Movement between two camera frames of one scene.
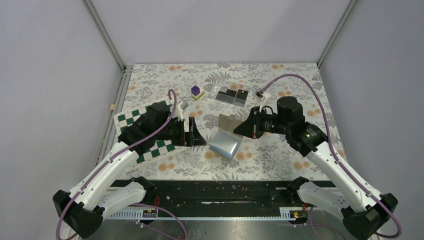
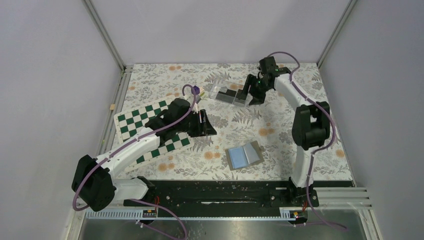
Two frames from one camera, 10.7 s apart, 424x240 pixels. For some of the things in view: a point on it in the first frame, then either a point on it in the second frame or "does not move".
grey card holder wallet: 225,141 → 241,157
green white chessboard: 158,148 does not move
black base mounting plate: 224,195 does not move
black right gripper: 253,122 → 258,98
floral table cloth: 221,96 does not move
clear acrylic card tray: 233,94 does not move
